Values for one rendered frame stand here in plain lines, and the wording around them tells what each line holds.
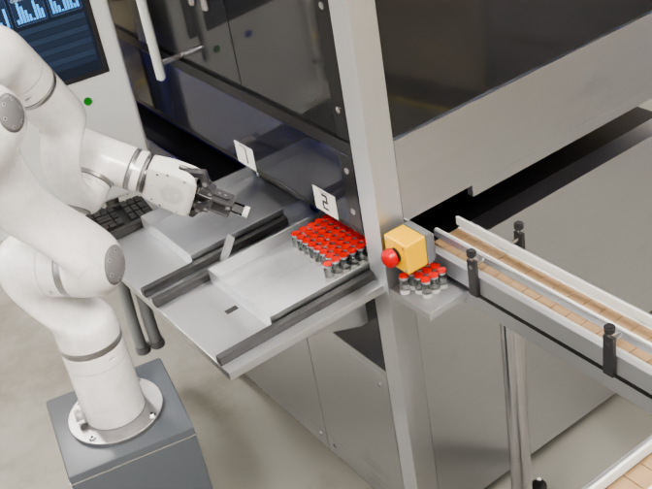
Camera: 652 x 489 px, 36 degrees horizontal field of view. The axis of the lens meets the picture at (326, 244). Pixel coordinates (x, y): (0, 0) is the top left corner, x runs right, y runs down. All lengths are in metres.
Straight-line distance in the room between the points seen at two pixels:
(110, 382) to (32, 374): 1.80
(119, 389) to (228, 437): 1.28
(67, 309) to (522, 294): 0.88
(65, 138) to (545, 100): 1.07
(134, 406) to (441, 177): 0.79
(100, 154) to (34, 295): 0.29
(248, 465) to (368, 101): 1.47
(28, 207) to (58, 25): 1.09
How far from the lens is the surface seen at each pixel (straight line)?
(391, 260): 2.04
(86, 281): 1.77
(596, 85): 2.44
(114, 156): 1.93
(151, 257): 2.45
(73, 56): 2.73
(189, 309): 2.24
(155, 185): 1.93
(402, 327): 2.26
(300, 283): 2.23
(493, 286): 2.06
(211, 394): 3.38
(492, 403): 2.63
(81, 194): 1.88
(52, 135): 1.83
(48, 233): 1.72
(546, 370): 2.74
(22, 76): 1.70
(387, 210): 2.08
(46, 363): 3.76
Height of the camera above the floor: 2.16
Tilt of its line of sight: 33 degrees down
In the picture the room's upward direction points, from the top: 10 degrees counter-clockwise
